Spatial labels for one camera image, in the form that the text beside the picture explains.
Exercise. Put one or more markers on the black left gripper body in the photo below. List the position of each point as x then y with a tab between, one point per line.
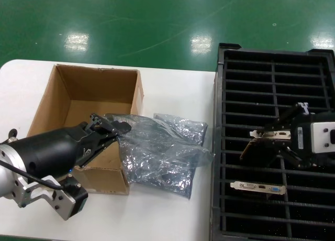
47	152

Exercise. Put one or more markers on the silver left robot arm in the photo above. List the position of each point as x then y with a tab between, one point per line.
8	157

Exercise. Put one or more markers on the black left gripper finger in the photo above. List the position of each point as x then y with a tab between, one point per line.
102	146
107	128

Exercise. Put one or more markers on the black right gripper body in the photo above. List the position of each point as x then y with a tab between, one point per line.
301	136

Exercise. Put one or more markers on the crinkled silver antistatic bag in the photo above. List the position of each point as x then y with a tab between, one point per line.
188	131

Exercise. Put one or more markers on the black slotted plastic container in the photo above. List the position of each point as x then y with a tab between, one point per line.
218	94

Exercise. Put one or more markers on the graphics card with silver bracket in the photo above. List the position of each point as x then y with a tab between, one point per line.
272	134
251	186

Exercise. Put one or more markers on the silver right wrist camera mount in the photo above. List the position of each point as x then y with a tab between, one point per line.
318	138

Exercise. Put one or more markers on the brown cardboard box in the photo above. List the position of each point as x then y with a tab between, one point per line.
99	89

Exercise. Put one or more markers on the translucent grey antistatic bag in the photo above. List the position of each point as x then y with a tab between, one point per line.
146	152

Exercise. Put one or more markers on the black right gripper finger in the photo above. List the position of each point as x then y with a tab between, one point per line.
295	157
285	120

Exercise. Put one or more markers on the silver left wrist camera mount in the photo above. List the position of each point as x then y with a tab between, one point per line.
60	204

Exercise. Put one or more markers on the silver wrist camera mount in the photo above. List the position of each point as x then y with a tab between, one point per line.
60	204
318	138

